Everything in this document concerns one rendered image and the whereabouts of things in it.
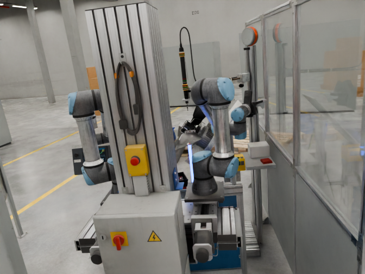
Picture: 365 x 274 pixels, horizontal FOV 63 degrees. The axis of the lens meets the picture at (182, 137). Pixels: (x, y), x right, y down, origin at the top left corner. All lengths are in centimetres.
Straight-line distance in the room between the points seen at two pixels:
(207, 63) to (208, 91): 803
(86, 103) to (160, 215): 76
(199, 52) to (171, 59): 94
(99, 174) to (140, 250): 61
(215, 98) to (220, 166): 36
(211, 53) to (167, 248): 849
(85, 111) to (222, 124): 73
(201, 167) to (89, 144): 63
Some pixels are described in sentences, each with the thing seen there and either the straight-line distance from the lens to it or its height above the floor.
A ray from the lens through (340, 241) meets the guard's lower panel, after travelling 169.
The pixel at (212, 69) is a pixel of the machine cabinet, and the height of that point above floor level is 112.
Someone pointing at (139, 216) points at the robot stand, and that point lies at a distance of 124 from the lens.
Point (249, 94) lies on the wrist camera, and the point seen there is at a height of 152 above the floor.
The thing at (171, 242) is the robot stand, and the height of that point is 111.
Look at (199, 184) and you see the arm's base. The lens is 171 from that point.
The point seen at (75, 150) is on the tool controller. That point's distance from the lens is 224.
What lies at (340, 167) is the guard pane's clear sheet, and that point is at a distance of 157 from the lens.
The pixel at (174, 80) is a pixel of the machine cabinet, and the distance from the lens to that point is 990.
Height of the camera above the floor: 184
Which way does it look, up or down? 16 degrees down
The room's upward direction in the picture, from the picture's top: 7 degrees counter-clockwise
